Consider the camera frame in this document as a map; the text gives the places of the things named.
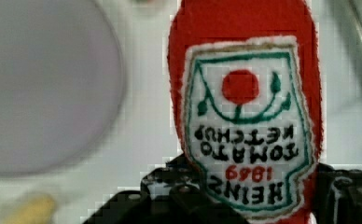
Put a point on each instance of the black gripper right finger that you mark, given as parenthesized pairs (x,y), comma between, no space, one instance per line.
(338,197)

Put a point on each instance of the yellow plush banana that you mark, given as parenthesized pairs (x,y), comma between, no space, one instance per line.
(38,209)

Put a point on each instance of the silver toaster oven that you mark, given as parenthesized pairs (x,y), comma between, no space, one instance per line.
(359,40)

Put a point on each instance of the red plush ketchup bottle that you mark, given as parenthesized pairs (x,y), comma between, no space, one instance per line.
(246,91)

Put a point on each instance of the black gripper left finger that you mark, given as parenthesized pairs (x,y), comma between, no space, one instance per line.
(168,195)

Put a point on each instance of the lavender round plate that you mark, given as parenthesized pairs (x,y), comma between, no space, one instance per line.
(61,81)

